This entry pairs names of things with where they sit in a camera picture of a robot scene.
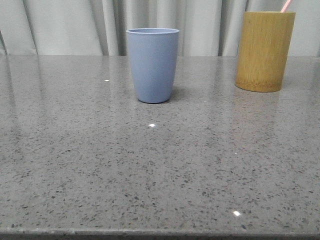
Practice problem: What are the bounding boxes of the grey-white curtain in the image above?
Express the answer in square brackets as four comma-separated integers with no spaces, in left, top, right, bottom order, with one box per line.
[0,0,320,57]

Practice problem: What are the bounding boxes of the bamboo wooden cup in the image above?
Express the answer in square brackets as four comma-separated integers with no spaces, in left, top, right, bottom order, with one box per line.
[235,11,296,93]

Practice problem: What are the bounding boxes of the blue plastic cup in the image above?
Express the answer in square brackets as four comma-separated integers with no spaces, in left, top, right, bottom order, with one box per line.
[126,28,180,104]

